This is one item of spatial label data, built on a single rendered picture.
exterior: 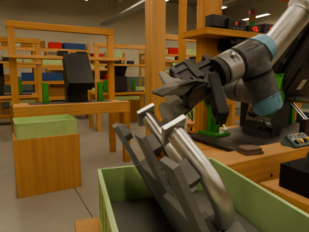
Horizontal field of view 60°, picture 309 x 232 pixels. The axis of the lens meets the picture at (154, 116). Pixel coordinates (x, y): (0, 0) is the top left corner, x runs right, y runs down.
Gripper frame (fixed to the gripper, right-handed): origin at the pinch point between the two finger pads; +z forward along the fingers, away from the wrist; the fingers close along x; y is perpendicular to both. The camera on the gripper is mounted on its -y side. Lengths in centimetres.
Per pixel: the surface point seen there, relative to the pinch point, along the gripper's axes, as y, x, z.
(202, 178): -19.0, 13.0, 3.9
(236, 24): 64, -66, -101
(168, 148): -8.4, 0.7, 1.9
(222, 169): -10.8, -36.6, -19.5
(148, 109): 0.9, 2.0, 0.8
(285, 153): -15, -69, -63
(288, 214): -31.0, -15.8, -16.7
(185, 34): 78, -70, -73
